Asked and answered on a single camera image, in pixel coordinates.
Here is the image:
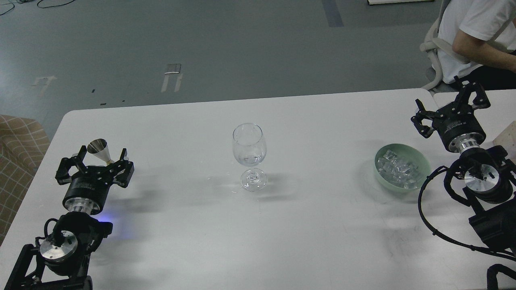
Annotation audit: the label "beige perforated block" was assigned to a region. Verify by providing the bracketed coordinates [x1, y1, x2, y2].
[493, 121, 516, 155]

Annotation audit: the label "beige checkered sofa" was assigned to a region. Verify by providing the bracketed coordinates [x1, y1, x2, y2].
[0, 114, 50, 242]

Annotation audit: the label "black floor cable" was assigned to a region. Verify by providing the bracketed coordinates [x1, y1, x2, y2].
[0, 0, 76, 16]

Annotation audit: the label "white office chair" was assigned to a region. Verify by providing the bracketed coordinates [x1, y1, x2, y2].
[419, 0, 468, 94]

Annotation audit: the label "clear wine glass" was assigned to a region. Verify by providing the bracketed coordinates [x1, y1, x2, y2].
[232, 123, 267, 192]

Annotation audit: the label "clear ice cubes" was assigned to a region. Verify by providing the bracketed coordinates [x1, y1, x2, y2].
[375, 150, 422, 189]

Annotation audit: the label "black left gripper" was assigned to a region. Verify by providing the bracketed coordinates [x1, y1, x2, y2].
[55, 145, 135, 215]

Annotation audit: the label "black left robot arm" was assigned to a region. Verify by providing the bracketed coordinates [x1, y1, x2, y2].
[5, 139, 134, 290]

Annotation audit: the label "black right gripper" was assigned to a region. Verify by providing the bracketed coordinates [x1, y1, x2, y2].
[411, 76, 491, 153]

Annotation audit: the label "steel double jigger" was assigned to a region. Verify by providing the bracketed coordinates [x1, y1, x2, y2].
[86, 138, 114, 165]

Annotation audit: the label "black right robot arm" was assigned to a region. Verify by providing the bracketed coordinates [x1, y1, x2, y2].
[411, 82, 516, 261]

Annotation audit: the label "person in white shirt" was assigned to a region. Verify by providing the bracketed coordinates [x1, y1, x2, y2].
[437, 0, 516, 90]

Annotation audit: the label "green bowl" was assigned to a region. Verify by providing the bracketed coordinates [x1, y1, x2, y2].
[373, 143, 432, 193]

